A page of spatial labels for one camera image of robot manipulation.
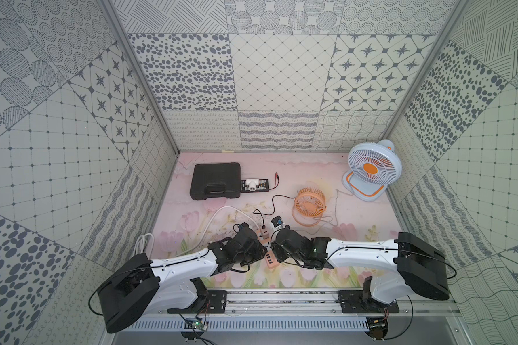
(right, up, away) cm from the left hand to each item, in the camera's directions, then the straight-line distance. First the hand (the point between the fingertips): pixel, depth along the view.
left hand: (268, 246), depth 82 cm
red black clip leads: (+4, +27, +28) cm, 39 cm away
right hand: (+3, +1, 0) cm, 3 cm away
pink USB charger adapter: (-1, +4, +4) cm, 5 cm away
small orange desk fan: (+18, +15, +8) cm, 25 cm away
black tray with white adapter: (-7, +23, +19) cm, 31 cm away
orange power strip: (+1, -4, -2) cm, 4 cm away
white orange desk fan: (+43, +31, +4) cm, 54 cm away
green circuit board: (-23, -22, -12) cm, 34 cm away
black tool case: (-25, +25, +18) cm, 40 cm away
